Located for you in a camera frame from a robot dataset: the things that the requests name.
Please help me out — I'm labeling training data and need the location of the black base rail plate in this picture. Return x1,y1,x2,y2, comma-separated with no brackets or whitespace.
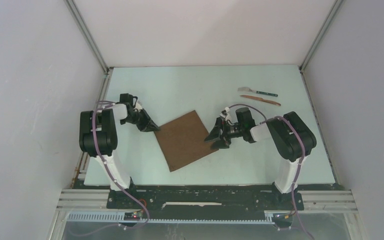
106,184,304,220

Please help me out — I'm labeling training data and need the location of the right aluminium corner post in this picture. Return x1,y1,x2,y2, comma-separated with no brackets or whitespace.
299,0,346,74

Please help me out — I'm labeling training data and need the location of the aluminium corner post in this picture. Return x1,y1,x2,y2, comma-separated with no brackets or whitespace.
64,0,109,74
299,0,346,74

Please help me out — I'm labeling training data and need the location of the grey cable duct strip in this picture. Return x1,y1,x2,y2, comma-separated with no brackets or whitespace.
66,211,275,225

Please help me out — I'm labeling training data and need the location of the brown wooden knife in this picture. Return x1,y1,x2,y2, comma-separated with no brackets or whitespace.
240,94,281,107

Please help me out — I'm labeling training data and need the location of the left aluminium corner post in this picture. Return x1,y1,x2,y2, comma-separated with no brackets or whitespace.
64,0,109,74

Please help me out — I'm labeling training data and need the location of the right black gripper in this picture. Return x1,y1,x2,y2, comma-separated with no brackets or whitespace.
204,116,245,149

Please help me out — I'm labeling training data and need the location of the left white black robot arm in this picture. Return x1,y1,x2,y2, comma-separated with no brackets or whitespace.
79,93,160,208

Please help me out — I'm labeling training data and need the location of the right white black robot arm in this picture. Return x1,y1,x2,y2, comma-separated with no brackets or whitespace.
204,104,317,209

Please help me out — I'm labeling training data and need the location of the brown cloth napkin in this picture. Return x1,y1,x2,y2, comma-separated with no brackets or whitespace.
154,110,216,172

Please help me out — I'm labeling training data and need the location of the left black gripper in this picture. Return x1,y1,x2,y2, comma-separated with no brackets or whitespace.
120,108,160,133

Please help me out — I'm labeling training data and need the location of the aluminium frame profile front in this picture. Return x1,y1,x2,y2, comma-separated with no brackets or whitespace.
47,189,110,240

